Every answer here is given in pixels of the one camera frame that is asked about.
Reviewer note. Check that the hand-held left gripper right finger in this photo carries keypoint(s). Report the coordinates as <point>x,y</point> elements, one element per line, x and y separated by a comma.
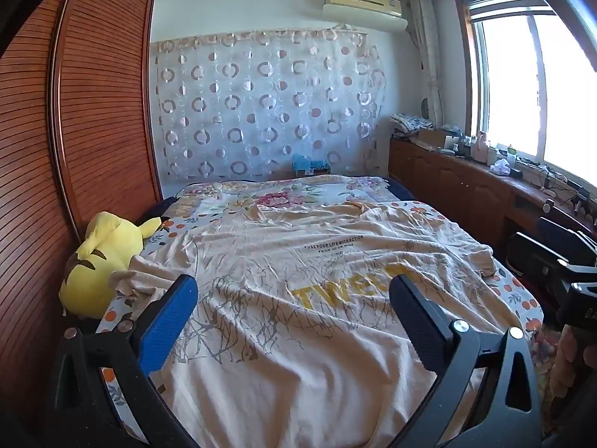
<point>415,322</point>

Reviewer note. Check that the low wooden cabinet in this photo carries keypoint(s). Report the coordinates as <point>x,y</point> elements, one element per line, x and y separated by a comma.
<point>447,182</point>

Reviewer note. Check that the cardboard box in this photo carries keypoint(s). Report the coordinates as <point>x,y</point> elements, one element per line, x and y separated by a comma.
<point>431,139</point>

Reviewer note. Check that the circle patterned sheer curtain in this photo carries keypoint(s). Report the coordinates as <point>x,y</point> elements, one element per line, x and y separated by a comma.
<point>261,102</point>

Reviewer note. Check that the small brown box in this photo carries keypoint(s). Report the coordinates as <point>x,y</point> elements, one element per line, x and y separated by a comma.
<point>315,173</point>

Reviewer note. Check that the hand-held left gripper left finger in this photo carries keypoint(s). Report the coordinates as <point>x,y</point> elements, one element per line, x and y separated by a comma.
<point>168,326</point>

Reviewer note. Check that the stack of patterned cloth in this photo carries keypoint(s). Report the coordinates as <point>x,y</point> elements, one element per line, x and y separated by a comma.
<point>410,123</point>

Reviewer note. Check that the wooden headboard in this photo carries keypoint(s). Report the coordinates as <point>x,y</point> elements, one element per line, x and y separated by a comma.
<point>93,126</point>

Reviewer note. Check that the wooden framed window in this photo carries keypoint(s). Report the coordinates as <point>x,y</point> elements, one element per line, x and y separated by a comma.
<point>513,79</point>

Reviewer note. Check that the beige printed t-shirt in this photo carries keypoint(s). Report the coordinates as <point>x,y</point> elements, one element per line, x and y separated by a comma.
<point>303,336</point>

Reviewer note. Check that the wall air conditioner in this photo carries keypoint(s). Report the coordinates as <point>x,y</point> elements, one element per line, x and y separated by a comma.
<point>359,0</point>

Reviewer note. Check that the yellow plush toy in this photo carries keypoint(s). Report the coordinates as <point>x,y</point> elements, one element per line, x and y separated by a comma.
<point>98,266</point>

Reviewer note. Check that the orange fruit print blanket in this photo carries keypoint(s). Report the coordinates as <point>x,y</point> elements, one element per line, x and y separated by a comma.
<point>513,298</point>

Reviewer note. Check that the white crumpled tissue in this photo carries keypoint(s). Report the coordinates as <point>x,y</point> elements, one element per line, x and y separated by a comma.
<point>501,167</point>

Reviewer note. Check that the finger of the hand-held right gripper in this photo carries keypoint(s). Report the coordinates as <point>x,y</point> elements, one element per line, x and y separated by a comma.
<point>559,231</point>
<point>531,256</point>

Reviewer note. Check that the pink bottle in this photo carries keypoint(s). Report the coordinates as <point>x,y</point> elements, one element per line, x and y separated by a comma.
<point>481,147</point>

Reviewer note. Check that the white window curtain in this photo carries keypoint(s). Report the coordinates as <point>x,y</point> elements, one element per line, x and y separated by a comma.
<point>427,56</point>

